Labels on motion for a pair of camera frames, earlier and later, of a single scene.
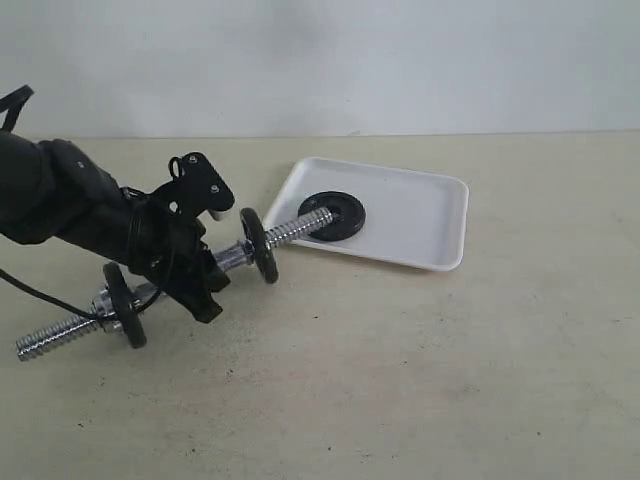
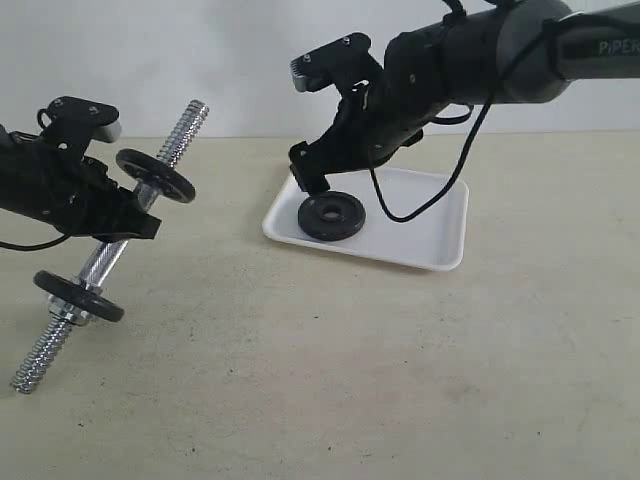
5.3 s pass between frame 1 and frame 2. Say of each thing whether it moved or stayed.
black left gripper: moved
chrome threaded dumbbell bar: moved
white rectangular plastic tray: stayed
